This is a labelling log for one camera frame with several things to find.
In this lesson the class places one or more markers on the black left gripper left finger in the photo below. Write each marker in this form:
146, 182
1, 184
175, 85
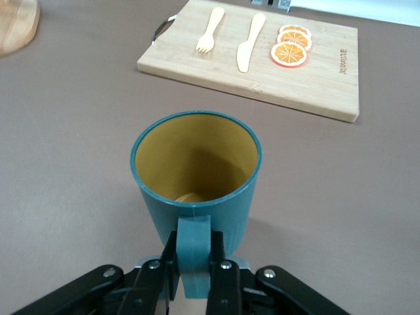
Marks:
154, 288

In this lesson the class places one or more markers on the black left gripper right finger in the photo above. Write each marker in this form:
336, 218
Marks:
226, 288

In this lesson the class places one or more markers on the teal cup with yellow inside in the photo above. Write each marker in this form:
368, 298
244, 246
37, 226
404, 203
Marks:
197, 154

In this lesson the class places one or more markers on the wooden cup rack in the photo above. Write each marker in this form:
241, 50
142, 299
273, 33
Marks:
14, 26

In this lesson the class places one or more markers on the brown table cover sheet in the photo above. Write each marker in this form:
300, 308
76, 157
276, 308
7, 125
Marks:
65, 131

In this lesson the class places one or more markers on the bamboo cutting board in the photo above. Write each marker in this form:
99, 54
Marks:
295, 85

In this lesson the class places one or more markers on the yellow plastic knife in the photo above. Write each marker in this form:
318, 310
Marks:
246, 49

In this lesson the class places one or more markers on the orange slice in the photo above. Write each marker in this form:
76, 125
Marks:
295, 29
295, 37
288, 55

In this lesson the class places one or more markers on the yellow plastic fork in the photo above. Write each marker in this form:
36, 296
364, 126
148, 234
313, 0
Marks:
210, 29

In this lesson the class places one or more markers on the grey metal bracket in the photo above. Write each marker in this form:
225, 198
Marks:
282, 4

